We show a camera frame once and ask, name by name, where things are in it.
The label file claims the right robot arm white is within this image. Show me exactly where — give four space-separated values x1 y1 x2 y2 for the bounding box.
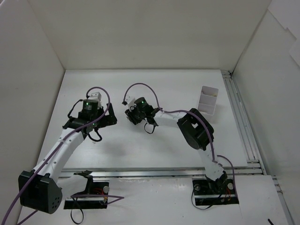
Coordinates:
122 96 227 193

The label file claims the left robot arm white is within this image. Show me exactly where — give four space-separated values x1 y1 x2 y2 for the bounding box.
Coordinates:
18 99 117 214

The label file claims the clear divided organizer container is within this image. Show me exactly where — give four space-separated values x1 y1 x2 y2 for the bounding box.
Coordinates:
198 86 218 116

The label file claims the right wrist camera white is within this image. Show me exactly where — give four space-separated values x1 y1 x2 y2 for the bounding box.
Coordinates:
122 95 135 110

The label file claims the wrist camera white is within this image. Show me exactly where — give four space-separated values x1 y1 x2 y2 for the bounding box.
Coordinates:
87 92 102 101
122 95 135 110

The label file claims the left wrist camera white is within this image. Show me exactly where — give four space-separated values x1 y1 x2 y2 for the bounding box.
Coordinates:
87 92 102 101

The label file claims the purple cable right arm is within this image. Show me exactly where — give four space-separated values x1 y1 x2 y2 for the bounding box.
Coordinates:
123 83 236 183

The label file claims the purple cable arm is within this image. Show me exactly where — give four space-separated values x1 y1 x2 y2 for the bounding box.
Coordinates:
123 83 236 183
9 86 125 225

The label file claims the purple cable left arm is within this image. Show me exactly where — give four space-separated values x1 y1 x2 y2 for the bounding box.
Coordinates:
9 86 125 225

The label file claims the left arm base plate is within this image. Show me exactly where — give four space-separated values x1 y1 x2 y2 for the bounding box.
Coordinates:
63 181 109 210

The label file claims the black cable left base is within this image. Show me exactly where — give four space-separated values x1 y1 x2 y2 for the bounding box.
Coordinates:
70 199 85 223

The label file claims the black cable base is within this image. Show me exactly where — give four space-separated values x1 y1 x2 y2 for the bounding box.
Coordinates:
189 187 225 210
70 199 85 223

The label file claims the black cable right base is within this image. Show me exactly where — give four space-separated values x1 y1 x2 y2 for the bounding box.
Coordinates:
189 187 225 210

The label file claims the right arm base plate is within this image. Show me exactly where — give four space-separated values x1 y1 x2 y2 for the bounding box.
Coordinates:
191 179 239 210

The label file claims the aluminium rail frame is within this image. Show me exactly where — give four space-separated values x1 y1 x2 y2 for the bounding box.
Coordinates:
35 70 296 225

